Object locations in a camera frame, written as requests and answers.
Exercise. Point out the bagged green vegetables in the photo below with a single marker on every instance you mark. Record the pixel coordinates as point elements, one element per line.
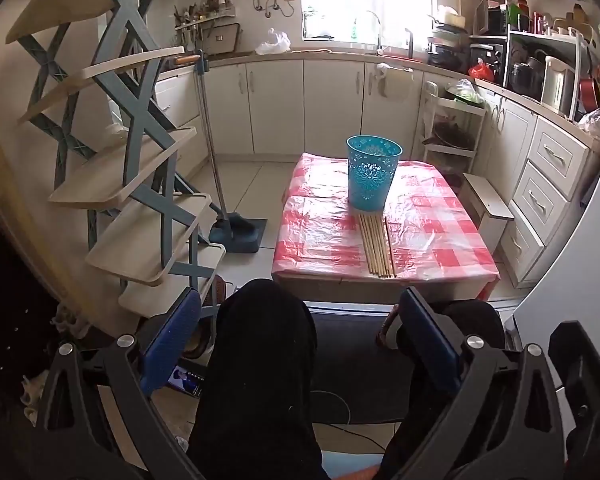
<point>466,92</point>

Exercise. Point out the clear plastic bag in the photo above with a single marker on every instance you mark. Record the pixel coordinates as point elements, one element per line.
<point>597,125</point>

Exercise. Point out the stack of pots and dishes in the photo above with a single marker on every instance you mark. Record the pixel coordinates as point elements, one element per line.
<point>445,40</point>

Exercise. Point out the green dish soap bottle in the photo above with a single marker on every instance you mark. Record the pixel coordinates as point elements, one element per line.
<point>354,31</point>

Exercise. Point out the black floor mat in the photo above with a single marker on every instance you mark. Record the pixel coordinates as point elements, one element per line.
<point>360,360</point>

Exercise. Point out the black countertop appliance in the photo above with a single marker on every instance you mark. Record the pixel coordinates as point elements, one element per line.
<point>497,20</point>

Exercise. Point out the wall utensil rack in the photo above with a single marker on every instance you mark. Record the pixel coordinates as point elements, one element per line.
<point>205,15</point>

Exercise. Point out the red checkered plastic tablecloth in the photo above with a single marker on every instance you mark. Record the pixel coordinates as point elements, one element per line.
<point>320,230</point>

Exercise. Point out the red pot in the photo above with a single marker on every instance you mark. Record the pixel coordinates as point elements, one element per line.
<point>589,97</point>

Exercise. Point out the white kitchen base cabinets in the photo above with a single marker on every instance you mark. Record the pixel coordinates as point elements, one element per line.
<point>275,105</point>

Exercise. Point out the black angular faucet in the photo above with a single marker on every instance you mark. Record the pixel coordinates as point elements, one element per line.
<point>409,42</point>

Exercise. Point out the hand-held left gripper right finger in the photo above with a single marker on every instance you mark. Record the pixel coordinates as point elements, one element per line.
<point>430,340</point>

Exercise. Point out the black toaster oven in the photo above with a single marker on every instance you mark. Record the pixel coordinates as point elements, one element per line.
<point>485,52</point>

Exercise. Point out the set of wooden chopsticks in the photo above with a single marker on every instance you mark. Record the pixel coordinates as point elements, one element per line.
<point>372,245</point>

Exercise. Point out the beige hanging waste bin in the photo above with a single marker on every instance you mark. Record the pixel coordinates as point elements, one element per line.
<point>397,82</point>

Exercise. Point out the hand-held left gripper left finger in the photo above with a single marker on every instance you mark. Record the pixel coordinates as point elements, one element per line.
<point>172,340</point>

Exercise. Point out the white wooden stool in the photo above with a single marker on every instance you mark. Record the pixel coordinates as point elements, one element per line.
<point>490,205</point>

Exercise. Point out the black wok in cart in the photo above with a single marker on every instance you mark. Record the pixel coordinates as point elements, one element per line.
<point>452,136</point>

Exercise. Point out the white electric thermos pot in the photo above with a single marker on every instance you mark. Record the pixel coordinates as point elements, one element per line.
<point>557,87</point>

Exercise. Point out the wooden staircase with grey frame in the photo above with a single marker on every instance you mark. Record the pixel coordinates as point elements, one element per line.
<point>120,180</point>

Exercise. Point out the red plastic bag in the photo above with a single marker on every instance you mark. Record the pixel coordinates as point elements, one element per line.
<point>481,71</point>

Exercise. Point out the white rolling cart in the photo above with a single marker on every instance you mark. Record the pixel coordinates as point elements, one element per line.
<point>472,112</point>

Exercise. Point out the dark leaning tray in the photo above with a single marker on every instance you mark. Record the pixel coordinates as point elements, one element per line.
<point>222,37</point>

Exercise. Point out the smartphone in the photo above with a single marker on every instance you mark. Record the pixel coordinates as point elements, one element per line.
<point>186,382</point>

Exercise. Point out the white counter shelf rack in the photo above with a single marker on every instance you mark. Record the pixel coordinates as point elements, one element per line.
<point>582,50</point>

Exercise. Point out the white plastic bag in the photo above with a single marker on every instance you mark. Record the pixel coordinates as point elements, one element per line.
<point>274,42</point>

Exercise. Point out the teal perforated plastic basket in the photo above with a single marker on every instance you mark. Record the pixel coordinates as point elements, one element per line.
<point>372,180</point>

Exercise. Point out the curved metal faucet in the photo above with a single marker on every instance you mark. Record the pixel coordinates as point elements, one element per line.
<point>380,40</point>

